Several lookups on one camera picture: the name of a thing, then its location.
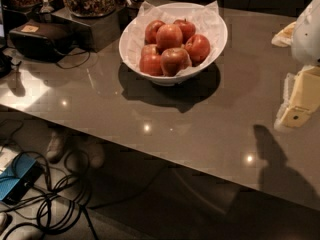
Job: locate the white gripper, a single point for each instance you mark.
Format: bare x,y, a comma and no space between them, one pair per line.
307,37

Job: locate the red apple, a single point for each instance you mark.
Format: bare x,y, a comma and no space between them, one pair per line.
150,49
150,64
187,28
169,36
198,48
174,60
151,31

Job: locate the white bowl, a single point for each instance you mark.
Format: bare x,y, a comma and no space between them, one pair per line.
173,79

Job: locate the white paper bowl liner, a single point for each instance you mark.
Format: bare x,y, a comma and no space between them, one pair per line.
206,19

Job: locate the dark grey display block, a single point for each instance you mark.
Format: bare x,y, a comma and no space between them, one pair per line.
91,33

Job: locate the white shoe right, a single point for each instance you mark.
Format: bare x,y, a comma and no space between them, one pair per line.
95,152

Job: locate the white shoe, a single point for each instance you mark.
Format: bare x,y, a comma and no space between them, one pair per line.
95,152
55,149

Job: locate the white shoe left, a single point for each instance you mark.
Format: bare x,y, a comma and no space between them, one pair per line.
55,149

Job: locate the black VR headset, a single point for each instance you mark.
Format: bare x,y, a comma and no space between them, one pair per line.
47,42

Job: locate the metal scoop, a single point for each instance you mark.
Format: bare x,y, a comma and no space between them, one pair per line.
46,7

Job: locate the blue electronics box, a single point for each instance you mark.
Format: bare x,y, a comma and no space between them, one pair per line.
18,177

